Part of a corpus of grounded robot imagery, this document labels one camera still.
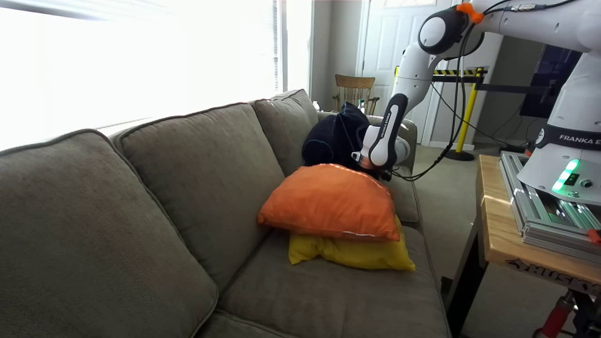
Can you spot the wooden chair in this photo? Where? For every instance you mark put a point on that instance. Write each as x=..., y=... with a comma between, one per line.
x=355, y=91

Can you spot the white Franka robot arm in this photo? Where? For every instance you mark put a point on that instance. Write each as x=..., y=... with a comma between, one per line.
x=564, y=95

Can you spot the red clamp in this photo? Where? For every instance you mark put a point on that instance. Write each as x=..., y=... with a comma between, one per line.
x=554, y=317

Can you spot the white door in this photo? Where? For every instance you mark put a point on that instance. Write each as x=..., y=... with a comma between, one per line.
x=387, y=39

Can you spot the orange pillow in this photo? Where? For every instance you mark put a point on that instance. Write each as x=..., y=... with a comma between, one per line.
x=331, y=200

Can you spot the wooden table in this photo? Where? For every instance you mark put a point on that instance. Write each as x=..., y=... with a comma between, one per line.
x=500, y=232

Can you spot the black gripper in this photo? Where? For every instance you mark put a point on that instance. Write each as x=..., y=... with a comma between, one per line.
x=383, y=174

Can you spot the yellow and black stand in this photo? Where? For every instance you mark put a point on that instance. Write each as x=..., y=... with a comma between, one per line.
x=466, y=114

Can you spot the navy pillow with teal piping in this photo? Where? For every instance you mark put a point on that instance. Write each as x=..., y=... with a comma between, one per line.
x=335, y=138

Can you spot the grey-brown fabric sofa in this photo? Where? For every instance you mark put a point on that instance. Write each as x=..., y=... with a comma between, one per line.
x=156, y=219

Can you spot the yellow pillow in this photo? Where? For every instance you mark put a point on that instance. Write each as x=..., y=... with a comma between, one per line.
x=357, y=255

